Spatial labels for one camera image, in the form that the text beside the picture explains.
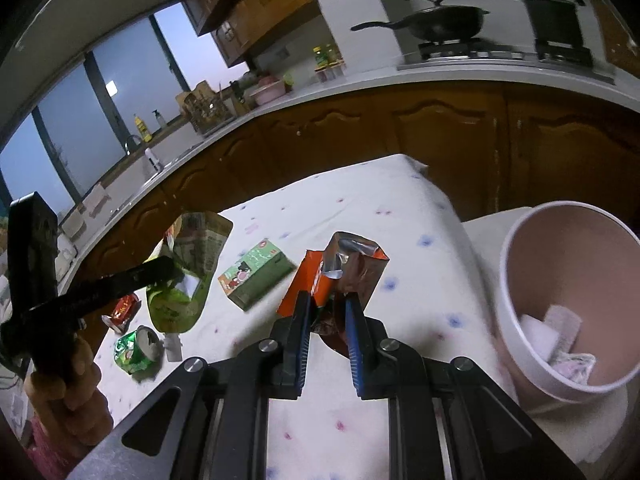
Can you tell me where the crushed green drink can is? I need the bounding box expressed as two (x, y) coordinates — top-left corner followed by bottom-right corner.
(114, 325), (163, 375)

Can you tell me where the orange Ovaltine snack packet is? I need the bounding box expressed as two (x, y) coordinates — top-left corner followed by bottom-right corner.
(277, 231), (390, 356)

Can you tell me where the green spout pouch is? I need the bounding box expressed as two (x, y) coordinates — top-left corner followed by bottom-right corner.
(146, 211), (233, 362)

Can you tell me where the white sponge block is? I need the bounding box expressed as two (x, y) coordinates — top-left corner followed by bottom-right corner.
(520, 314), (560, 362)
(542, 304), (582, 353)

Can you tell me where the pink white trash bin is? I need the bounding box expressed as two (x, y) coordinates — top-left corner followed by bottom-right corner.
(495, 200), (639, 413)

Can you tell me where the person's left hand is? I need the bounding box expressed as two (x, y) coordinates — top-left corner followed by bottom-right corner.
(25, 336), (114, 460)

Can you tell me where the crushed red drink can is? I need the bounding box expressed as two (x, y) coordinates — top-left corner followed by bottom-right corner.
(101, 292), (140, 335)

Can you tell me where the floral white tablecloth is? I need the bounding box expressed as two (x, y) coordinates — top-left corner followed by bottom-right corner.
(92, 154), (532, 480)

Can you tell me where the green milk carton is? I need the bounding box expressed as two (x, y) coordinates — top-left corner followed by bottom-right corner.
(218, 238), (295, 311)

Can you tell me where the crumpled white paper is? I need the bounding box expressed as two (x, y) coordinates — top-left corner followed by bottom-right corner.
(549, 351), (597, 385)

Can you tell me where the chrome sink faucet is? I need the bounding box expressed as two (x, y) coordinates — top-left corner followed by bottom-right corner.
(124, 134), (143, 156)

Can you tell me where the yellow dish soap bottle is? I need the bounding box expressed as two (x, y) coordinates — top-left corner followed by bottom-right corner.
(134, 114), (152, 143)

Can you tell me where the clear soap dispenser bottle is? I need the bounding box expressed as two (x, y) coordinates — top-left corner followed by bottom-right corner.
(153, 110), (167, 129)

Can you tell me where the wooden utensil rack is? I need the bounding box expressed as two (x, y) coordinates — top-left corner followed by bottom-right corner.
(176, 80), (234, 136)

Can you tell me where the pink basin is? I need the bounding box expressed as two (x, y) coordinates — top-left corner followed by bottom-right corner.
(250, 79), (286, 106)

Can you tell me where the green cap oil bottle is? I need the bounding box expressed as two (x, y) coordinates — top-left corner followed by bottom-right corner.
(312, 46), (329, 82)

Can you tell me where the black wok with lid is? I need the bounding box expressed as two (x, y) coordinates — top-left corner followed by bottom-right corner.
(350, 0), (488, 44)

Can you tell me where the gas stove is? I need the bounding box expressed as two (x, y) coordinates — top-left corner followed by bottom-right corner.
(397, 38), (615, 84)

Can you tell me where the black stock pot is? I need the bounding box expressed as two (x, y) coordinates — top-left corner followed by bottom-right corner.
(518, 0), (586, 48)

